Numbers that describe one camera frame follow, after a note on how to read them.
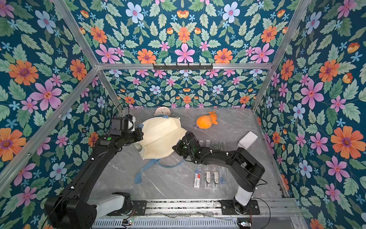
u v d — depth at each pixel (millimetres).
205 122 1022
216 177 827
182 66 913
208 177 822
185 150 750
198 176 835
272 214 738
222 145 966
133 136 689
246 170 500
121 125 594
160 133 1023
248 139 976
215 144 968
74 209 383
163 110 1152
